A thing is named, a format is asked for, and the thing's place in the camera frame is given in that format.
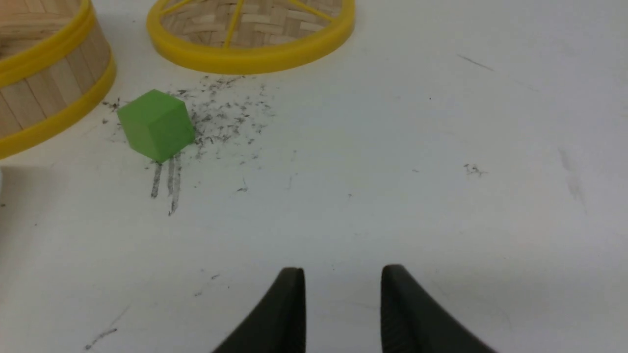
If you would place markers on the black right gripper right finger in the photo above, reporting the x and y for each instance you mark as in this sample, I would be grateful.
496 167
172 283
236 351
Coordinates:
413 322

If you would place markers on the bamboo steamer basket yellow rim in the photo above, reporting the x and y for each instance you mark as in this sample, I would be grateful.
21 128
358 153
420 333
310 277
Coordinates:
56 66

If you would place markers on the green cube block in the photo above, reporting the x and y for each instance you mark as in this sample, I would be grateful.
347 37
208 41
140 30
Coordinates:
157 125

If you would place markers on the woven bamboo steamer lid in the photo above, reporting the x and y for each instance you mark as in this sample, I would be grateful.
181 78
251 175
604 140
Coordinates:
248 37

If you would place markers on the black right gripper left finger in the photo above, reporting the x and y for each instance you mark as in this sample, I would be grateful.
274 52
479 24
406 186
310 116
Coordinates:
278 323

